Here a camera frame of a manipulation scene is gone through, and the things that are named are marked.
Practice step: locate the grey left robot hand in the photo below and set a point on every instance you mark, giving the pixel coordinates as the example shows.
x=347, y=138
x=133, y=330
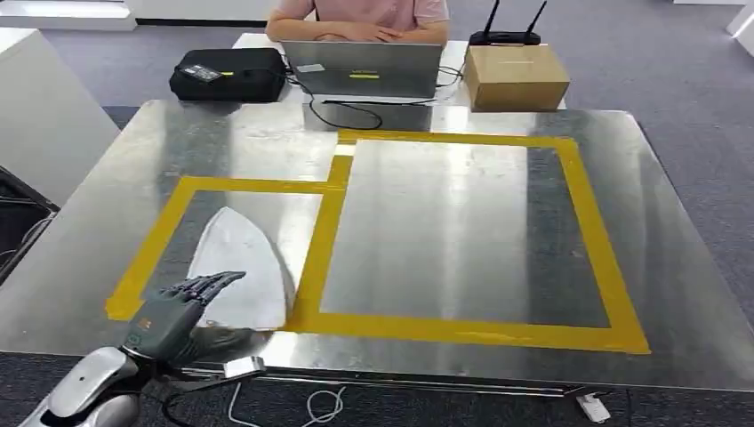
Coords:
x=168, y=327

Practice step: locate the white iron-shaped metal plate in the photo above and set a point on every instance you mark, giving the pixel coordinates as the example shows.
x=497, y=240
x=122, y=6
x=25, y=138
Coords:
x=247, y=265

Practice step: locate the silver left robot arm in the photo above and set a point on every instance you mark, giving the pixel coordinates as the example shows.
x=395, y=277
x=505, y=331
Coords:
x=88, y=383

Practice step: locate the black crate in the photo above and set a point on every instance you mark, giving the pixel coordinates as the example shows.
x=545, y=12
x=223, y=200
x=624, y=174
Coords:
x=20, y=218

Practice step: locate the white cabinet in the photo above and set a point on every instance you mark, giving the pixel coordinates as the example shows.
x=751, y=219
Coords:
x=47, y=112

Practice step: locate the black bag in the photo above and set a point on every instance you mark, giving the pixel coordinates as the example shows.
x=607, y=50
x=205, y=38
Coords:
x=247, y=82

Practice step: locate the white desk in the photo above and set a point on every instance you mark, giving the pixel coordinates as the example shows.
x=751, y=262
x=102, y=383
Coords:
x=253, y=40

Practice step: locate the silver laptop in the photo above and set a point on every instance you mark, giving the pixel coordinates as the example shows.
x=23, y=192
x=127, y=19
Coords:
x=365, y=68

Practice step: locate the white bench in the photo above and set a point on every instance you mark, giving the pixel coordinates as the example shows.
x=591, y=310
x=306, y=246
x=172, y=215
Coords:
x=65, y=15

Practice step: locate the person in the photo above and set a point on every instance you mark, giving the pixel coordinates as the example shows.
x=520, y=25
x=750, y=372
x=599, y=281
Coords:
x=377, y=10

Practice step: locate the brown cardboard box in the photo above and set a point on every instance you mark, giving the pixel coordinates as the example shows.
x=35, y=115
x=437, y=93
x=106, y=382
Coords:
x=515, y=79

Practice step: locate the white power adapter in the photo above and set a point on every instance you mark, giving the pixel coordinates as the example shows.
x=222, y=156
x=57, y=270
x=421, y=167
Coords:
x=592, y=408

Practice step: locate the yellow tape large rectangle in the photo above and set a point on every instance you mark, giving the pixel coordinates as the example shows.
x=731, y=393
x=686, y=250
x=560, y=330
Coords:
x=595, y=247

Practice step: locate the black router with antennas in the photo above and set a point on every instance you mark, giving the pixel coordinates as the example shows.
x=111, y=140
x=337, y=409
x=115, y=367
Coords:
x=503, y=38

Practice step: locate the white furniture corner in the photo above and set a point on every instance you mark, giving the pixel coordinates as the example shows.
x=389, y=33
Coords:
x=743, y=23

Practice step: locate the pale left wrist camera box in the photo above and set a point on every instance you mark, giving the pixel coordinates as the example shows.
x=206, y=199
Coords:
x=244, y=367

